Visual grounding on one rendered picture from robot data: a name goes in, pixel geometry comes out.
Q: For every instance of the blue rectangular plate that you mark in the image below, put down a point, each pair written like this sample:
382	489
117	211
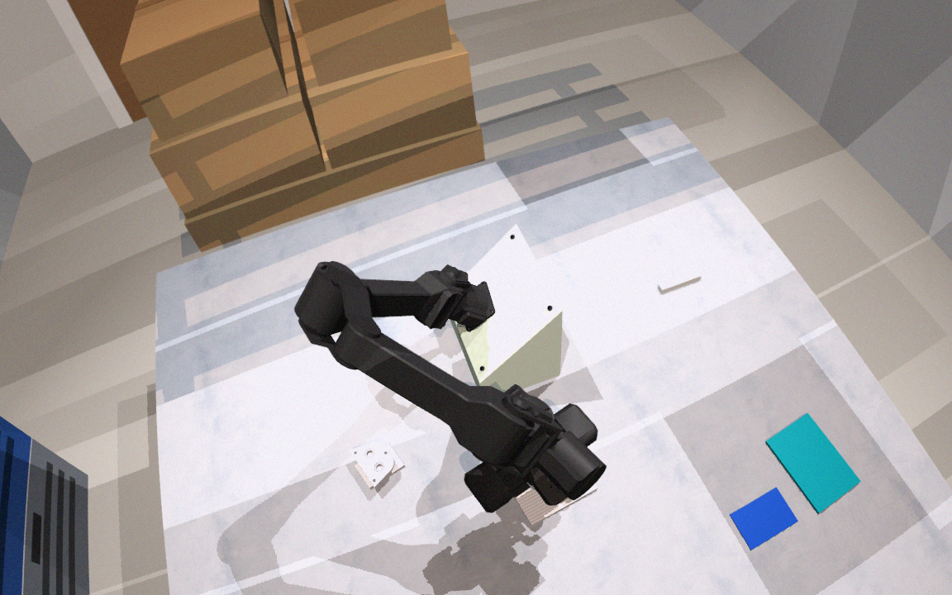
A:
763	518

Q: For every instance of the white flat bar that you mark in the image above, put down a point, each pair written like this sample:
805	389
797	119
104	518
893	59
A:
679	282

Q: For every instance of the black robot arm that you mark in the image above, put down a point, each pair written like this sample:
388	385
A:
491	424

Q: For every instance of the teal rectangular plate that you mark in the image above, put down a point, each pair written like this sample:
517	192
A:
813	463

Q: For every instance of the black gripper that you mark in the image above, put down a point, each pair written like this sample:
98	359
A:
494	487

